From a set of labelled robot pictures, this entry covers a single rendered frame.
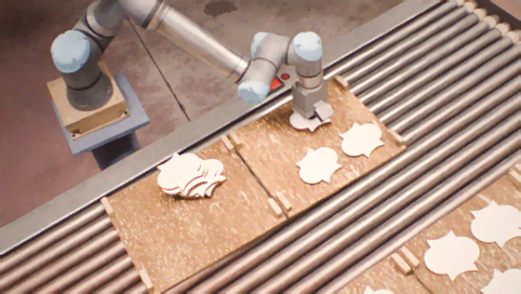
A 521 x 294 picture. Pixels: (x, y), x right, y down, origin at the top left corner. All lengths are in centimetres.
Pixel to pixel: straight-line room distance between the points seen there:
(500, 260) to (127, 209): 101
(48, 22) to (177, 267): 261
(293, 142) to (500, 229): 62
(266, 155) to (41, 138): 179
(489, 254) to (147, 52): 244
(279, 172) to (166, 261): 41
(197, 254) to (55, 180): 161
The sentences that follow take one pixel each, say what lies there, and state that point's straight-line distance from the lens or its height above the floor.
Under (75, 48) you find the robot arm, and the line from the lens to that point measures 190.
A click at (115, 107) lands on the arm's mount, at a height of 93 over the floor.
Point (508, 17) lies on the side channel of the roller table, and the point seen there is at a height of 93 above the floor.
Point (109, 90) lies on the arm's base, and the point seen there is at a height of 98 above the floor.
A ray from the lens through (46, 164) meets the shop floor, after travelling 324.
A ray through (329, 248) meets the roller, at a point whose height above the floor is 92.
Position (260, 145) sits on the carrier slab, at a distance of 182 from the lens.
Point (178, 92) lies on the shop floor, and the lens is 331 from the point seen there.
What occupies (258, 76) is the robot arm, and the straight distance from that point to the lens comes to 159.
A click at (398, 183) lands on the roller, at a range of 177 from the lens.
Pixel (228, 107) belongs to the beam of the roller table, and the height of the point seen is 92.
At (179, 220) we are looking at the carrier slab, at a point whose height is 94.
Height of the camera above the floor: 238
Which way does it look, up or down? 53 degrees down
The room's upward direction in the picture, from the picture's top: 9 degrees counter-clockwise
